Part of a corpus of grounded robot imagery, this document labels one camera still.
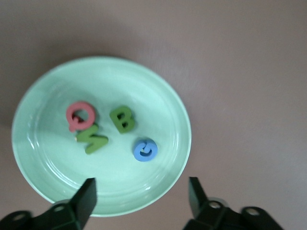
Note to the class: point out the blue letter G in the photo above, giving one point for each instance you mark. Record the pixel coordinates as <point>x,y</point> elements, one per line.
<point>138,152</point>

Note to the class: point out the green letter B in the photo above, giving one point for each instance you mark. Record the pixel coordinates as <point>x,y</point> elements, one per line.
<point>117,122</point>

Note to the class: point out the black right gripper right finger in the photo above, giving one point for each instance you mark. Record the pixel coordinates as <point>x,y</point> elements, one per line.
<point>216,218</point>

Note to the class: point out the green letter M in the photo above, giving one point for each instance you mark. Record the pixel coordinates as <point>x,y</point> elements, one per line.
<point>93,143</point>

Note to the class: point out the light green plate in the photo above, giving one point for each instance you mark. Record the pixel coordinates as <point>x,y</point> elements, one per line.
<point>120,83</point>

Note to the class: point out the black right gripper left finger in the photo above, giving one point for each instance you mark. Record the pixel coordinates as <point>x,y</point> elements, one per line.
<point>72,215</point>

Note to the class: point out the brown table cover sheet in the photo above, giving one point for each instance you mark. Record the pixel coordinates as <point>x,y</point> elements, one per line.
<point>239,72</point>

